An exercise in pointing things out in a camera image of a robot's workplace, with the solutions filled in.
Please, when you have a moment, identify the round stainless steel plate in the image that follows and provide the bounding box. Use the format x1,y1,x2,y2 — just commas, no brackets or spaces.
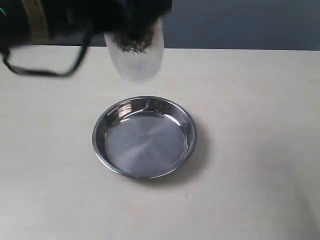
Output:
92,96,198,179

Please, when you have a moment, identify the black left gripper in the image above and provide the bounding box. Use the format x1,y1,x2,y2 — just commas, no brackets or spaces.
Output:
47,0,172,40

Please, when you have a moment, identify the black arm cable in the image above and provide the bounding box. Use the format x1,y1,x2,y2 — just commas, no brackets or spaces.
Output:
1,27,92,78

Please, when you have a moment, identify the clear plastic shaker bottle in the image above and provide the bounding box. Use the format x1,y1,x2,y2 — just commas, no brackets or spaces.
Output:
104,18,164,81

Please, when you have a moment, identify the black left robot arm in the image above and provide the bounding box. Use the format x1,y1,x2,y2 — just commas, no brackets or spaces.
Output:
0,0,172,51

